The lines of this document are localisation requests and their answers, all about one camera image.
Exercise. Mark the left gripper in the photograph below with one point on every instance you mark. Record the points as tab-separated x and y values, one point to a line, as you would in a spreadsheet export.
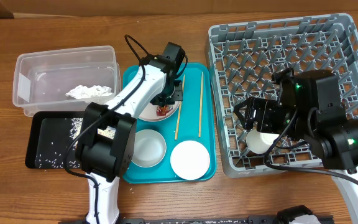
178	94

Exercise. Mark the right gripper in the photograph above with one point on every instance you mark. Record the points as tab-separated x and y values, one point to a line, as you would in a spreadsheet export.
265	107

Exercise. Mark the red snack wrapper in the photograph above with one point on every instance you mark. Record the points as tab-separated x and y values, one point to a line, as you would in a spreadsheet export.
164	110

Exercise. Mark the white round plate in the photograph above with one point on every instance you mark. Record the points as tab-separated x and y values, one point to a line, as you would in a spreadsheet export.
149	113

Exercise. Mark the grey bowl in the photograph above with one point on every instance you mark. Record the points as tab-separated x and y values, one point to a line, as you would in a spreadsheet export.
149	148

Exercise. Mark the pink bowl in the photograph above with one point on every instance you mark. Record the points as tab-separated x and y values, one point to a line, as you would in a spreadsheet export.
190	160

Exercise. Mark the white napkin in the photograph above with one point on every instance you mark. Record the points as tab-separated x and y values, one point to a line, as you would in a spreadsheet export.
82	92

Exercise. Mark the rice and food scraps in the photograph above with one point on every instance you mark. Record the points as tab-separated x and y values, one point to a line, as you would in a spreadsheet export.
56	134

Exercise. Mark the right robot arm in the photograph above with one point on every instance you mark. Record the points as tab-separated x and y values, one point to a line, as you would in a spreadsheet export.
309	110

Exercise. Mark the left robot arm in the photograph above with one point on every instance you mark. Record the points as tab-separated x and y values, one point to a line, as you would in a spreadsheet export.
105	144

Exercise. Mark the grey dishwasher rack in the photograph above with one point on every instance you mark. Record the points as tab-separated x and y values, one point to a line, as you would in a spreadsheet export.
243	56

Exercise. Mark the left wooden chopstick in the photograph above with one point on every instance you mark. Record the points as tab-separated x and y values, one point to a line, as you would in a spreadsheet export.
179	109

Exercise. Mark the wooden chopstick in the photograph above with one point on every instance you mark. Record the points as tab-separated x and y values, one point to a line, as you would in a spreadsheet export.
201	106
179	109

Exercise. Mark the right wooden chopstick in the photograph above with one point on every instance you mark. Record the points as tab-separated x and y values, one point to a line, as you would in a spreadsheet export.
201	106

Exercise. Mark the teal serving tray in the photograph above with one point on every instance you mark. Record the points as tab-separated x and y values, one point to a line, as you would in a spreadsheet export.
188	130

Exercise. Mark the clear plastic bin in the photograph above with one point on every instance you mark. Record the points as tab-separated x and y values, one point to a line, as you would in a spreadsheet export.
42	80

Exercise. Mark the black plastic tray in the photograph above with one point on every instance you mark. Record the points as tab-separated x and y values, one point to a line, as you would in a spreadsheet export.
35	131

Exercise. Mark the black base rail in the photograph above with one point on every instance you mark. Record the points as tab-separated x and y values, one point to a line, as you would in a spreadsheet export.
297	214

